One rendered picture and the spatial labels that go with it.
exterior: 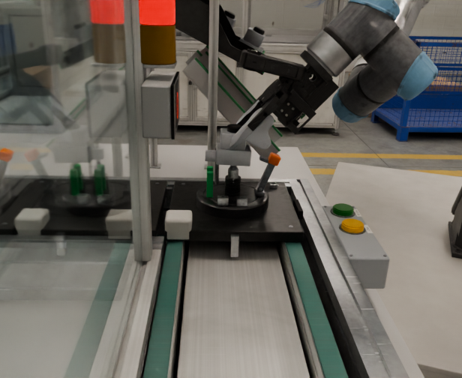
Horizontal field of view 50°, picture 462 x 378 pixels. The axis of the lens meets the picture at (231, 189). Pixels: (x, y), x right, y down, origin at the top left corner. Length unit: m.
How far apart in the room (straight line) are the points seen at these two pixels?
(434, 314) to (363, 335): 0.28
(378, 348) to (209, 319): 0.24
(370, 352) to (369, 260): 0.23
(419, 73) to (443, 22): 9.49
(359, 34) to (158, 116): 0.39
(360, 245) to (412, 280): 0.17
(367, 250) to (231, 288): 0.24
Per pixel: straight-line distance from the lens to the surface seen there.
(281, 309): 0.76
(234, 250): 0.85
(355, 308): 0.72
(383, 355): 0.64
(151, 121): 0.65
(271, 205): 0.96
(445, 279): 1.03
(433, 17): 10.28
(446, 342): 0.86
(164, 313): 0.69
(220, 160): 0.90
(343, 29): 0.87
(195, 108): 5.03
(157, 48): 0.67
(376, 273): 0.85
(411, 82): 0.89
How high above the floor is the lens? 1.35
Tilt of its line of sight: 22 degrees down
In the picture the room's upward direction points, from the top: 2 degrees clockwise
